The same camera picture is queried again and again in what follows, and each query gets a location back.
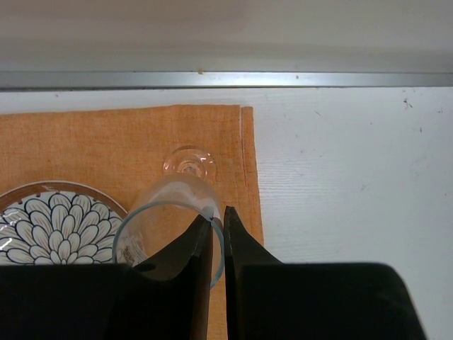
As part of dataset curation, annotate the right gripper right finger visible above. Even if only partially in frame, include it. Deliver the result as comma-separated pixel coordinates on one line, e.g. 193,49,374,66
224,206,282,339

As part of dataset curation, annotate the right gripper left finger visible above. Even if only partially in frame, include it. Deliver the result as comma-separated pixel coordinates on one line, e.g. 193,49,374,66
113,215,213,339

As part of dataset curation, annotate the orange cloth napkin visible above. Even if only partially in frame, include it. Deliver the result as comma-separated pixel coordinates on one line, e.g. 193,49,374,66
1,105,263,339

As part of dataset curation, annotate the aluminium frame rail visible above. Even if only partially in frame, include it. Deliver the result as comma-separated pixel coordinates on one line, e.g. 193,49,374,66
1,71,452,91

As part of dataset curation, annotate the clear wine glass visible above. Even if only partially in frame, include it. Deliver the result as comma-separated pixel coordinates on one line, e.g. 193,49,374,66
112,145,224,286

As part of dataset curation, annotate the floral patterned plate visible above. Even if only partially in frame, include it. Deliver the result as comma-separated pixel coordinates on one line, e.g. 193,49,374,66
1,181,127,266

